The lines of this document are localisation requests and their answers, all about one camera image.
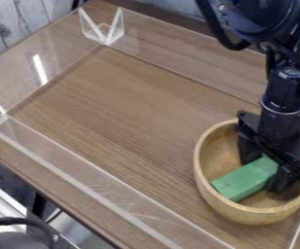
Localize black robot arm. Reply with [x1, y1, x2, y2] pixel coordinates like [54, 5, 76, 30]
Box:
[196, 0, 300, 193]

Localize green rectangular block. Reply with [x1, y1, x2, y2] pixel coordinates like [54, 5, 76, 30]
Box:
[212, 156, 278, 202]

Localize clear acrylic tray enclosure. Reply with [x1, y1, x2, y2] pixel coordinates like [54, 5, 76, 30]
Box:
[0, 3, 300, 249]

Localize brown wooden bowl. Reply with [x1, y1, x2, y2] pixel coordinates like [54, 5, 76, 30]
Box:
[193, 120, 300, 226]

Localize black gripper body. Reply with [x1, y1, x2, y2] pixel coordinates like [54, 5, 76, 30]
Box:
[235, 103, 300, 183]

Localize black cable loop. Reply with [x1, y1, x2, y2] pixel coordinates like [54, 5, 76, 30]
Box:
[0, 217, 57, 249]

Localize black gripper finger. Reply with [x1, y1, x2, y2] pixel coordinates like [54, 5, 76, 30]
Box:
[237, 133, 264, 165]
[268, 163, 299, 193]

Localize black metal bracket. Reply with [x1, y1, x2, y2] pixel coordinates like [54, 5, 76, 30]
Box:
[26, 208, 81, 249]

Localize black table leg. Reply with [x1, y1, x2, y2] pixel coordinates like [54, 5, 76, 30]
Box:
[32, 194, 48, 218]

